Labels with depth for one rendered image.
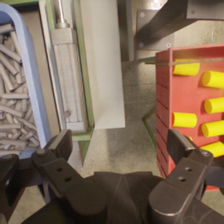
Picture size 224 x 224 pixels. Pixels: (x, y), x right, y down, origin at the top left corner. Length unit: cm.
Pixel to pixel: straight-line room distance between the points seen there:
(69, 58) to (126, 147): 135
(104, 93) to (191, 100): 56
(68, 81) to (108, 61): 11
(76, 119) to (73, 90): 6
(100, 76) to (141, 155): 134
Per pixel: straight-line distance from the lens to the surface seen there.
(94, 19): 42
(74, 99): 36
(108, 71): 41
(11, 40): 51
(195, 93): 89
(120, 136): 156
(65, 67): 35
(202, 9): 56
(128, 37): 46
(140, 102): 147
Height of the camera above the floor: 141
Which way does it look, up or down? 73 degrees down
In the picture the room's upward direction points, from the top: 177 degrees counter-clockwise
